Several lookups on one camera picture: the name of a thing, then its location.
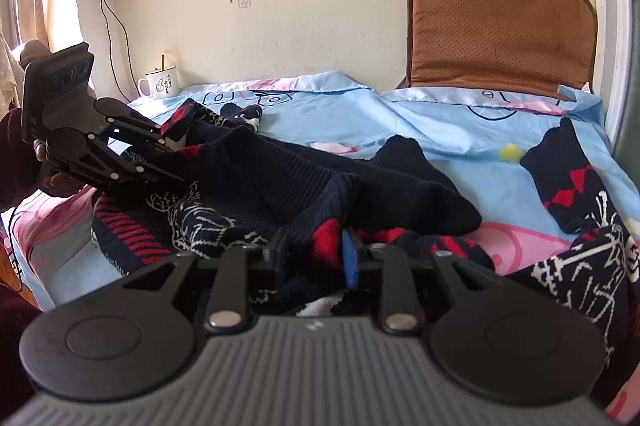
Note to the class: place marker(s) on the white door frame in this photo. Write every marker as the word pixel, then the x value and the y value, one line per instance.
pixel 607 6

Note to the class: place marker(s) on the navy patterned knit sweater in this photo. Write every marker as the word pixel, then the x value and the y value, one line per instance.
pixel 300 176

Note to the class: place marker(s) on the person's left hand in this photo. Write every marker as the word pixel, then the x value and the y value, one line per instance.
pixel 36 50

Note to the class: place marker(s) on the blue printed bed sheet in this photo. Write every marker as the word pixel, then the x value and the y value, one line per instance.
pixel 450 141

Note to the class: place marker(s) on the brown seat cushion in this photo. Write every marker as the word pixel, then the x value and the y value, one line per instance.
pixel 500 31

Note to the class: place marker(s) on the small wall sticker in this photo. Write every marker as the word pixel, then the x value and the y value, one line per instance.
pixel 244 2

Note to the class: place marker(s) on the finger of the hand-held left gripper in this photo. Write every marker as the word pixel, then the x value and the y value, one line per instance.
pixel 145 166
pixel 142 132

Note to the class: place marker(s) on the dark glass door panel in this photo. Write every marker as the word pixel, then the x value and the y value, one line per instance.
pixel 629 116

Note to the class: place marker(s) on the person's dark red clothing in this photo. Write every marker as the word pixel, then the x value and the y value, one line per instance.
pixel 12 336

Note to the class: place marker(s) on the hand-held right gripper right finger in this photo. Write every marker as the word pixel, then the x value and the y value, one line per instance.
pixel 350 258

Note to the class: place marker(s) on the white printed mug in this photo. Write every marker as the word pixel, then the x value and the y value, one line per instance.
pixel 162 86

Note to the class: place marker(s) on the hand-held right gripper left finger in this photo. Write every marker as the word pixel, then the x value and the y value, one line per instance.
pixel 272 263

